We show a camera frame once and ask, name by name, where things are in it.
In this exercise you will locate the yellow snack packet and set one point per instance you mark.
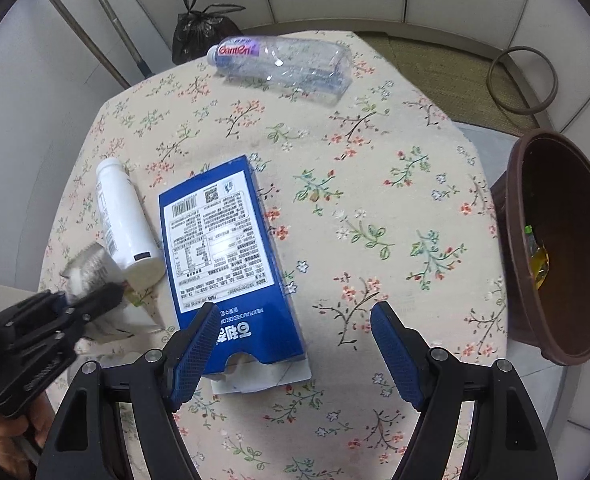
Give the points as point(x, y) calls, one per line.
point(540, 265)

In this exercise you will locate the silver-lined carton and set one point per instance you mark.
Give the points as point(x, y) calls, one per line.
point(90, 270)

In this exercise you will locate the person's left hand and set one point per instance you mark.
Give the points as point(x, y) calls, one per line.
point(12, 440)

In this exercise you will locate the floral tablecloth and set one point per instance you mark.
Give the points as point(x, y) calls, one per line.
point(375, 200)

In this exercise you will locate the grey pole blue joint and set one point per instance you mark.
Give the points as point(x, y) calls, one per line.
point(120, 15)

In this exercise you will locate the black garbage bag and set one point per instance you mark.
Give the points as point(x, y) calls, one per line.
point(200, 30)

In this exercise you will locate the woven floor mat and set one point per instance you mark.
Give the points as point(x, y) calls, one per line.
point(425, 65)

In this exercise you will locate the white paper cup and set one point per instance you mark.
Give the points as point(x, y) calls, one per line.
point(135, 317)

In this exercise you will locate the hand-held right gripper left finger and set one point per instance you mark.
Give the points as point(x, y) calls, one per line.
point(195, 355)

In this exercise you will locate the brown trash bin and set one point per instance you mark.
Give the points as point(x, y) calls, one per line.
point(575, 310)

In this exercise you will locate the white plastic bottle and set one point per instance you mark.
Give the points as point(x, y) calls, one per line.
point(122, 215)

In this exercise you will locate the dark blue cardboard box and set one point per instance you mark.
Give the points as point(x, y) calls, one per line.
point(225, 240)

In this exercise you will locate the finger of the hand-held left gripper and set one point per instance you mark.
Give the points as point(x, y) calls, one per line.
point(35, 307)
point(97, 302)

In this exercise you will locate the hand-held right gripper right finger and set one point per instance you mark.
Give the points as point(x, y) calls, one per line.
point(395, 355)

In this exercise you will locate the clear plastic water bottle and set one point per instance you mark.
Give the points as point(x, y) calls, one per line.
point(285, 62)

